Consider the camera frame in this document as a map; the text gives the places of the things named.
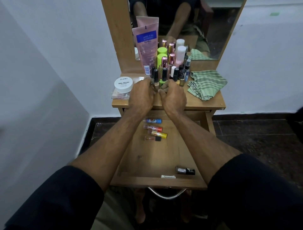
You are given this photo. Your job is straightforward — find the person's right hand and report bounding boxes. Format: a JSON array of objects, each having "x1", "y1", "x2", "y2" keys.
[{"x1": 158, "y1": 79, "x2": 187, "y2": 117}]

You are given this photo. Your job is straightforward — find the person's left hand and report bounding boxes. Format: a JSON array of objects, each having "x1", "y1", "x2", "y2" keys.
[{"x1": 128, "y1": 78, "x2": 156, "y2": 117}]

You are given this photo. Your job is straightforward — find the clear plastic compartment box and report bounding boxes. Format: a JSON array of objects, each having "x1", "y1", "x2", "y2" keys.
[{"x1": 111, "y1": 76, "x2": 145, "y2": 100}]

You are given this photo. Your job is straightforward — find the white nail polish remover jar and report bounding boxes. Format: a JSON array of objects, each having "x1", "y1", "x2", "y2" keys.
[{"x1": 114, "y1": 76, "x2": 134, "y2": 94}]

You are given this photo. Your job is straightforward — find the gold polish bottle patterned cap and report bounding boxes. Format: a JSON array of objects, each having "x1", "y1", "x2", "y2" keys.
[{"x1": 179, "y1": 69, "x2": 187, "y2": 87}]

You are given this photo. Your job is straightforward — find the green square polish bottle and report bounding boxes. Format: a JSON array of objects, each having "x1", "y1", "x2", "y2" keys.
[{"x1": 159, "y1": 67, "x2": 169, "y2": 87}]

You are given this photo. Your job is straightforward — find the beige polish bottle black cap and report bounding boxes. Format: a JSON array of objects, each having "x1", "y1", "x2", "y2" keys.
[{"x1": 152, "y1": 69, "x2": 160, "y2": 92}]

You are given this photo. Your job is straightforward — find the red-capped lip balm tube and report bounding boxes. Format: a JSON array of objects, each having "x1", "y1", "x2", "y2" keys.
[{"x1": 143, "y1": 124, "x2": 163, "y2": 133}]

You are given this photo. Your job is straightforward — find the green striped cloth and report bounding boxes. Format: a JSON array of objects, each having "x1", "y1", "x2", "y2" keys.
[{"x1": 187, "y1": 70, "x2": 228, "y2": 102}]

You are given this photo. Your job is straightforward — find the yellow-capped lip balm tube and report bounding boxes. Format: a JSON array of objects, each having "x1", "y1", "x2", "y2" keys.
[{"x1": 147, "y1": 129, "x2": 168, "y2": 139}]

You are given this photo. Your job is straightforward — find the blue polish bottle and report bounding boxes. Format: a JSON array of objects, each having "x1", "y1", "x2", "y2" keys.
[{"x1": 184, "y1": 59, "x2": 191, "y2": 82}]

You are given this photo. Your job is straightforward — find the pink perfume bottle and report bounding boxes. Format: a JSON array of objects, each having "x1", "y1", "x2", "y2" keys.
[{"x1": 159, "y1": 57, "x2": 169, "y2": 79}]

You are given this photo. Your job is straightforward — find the slim clear perfume bottle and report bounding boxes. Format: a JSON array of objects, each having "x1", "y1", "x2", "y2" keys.
[{"x1": 167, "y1": 53, "x2": 176, "y2": 71}]

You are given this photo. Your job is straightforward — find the lime green bottle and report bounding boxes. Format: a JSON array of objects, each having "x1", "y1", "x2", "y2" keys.
[{"x1": 157, "y1": 53, "x2": 168, "y2": 69}]

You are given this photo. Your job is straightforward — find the pink spray bottle white cap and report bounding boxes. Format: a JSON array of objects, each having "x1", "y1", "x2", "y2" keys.
[{"x1": 175, "y1": 45, "x2": 187, "y2": 68}]

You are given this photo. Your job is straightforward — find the pink cosmetic lotion tube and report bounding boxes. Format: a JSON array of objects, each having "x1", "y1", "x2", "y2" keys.
[{"x1": 132, "y1": 23, "x2": 159, "y2": 76}]

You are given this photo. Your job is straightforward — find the wooden drawer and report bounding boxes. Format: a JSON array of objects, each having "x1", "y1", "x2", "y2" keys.
[{"x1": 110, "y1": 109, "x2": 216, "y2": 190}]

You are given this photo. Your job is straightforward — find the silver polish bottle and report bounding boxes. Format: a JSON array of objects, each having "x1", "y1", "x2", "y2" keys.
[{"x1": 175, "y1": 166, "x2": 196, "y2": 176}]

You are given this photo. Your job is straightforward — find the person's left forearm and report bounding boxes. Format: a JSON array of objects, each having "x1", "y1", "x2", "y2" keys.
[{"x1": 71, "y1": 111, "x2": 142, "y2": 192}]

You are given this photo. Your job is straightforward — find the person's right forearm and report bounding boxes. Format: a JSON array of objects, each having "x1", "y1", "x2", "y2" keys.
[{"x1": 170, "y1": 111, "x2": 242, "y2": 185}]

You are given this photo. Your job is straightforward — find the person's left foot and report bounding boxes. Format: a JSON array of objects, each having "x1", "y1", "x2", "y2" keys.
[{"x1": 135, "y1": 189, "x2": 146, "y2": 224}]

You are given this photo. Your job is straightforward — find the person's olive green trousers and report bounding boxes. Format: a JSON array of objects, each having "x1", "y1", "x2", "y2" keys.
[{"x1": 91, "y1": 189, "x2": 135, "y2": 230}]

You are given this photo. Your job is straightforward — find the person's black right sleeve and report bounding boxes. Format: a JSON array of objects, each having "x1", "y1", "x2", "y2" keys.
[{"x1": 207, "y1": 153, "x2": 303, "y2": 230}]

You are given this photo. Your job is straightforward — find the person's black sleeve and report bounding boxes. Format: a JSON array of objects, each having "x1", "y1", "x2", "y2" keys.
[
  {"x1": 207, "y1": 153, "x2": 303, "y2": 230},
  {"x1": 4, "y1": 165, "x2": 104, "y2": 230}
]

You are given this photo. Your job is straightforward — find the person's black left sleeve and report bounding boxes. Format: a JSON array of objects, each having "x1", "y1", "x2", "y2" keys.
[{"x1": 4, "y1": 165, "x2": 104, "y2": 230}]

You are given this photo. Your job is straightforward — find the wooden dressing table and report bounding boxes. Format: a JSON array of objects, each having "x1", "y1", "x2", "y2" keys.
[{"x1": 101, "y1": 0, "x2": 247, "y2": 121}]

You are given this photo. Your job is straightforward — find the dressing table mirror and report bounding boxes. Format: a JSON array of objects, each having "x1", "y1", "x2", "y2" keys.
[{"x1": 128, "y1": 0, "x2": 244, "y2": 61}]

